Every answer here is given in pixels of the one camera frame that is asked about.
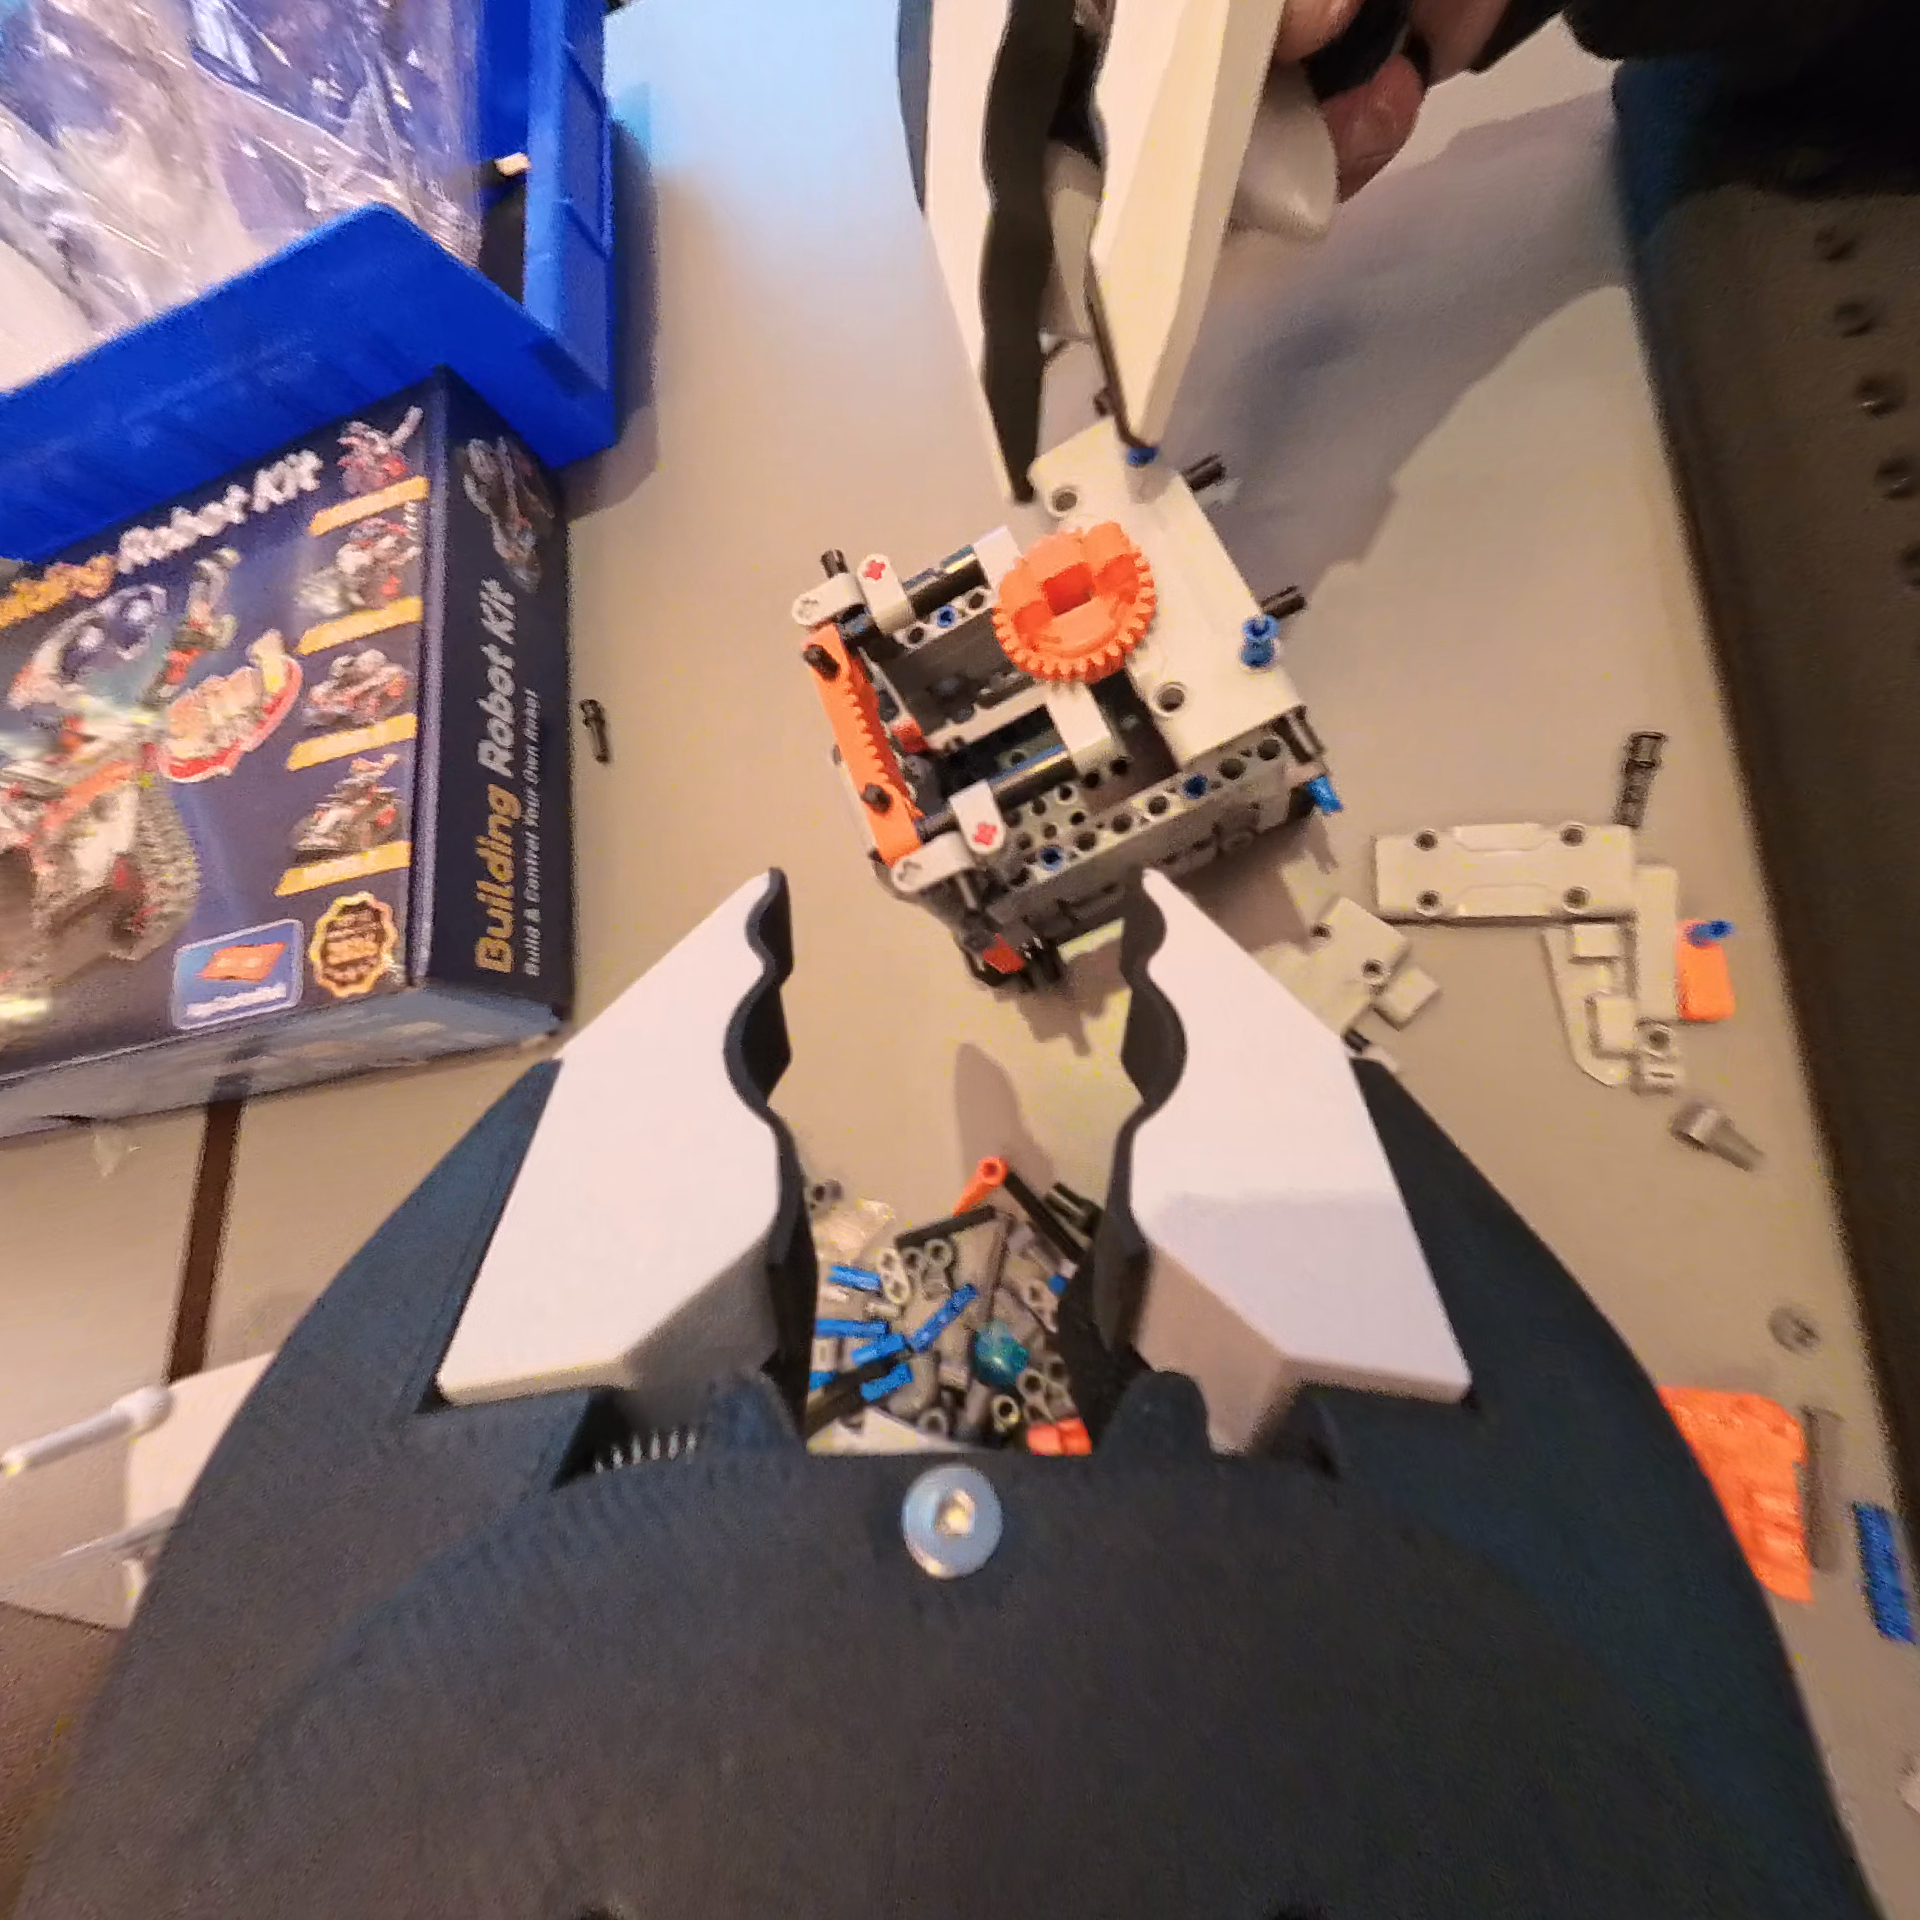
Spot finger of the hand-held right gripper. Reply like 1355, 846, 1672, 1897
902, 0, 1100, 505
1081, 0, 1298, 457

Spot small orange block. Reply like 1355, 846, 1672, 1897
1672, 913, 1741, 1032

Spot clear plastic bags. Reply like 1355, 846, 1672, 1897
0, 0, 505, 338

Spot blue robot kit box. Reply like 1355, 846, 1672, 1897
0, 372, 575, 1144

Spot white book stand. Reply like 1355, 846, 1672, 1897
0, 1346, 293, 1647

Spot pile of small building parts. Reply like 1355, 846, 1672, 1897
804, 1150, 1100, 1463

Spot large orange wedge piece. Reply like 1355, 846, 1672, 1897
1655, 1377, 1824, 1602

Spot orange gear frame assembly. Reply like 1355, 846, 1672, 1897
787, 421, 1340, 994

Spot person's right hand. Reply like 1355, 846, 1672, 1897
1286, 0, 1568, 190

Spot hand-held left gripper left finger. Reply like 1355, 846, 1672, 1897
436, 873, 818, 1411

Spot grey long bar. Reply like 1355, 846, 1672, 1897
1372, 812, 1647, 931

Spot blue plastic bin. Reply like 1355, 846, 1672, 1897
0, 0, 628, 565

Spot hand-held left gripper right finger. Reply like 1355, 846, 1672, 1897
1098, 873, 1478, 1411

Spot black studded panel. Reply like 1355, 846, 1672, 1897
1616, 47, 1920, 1442

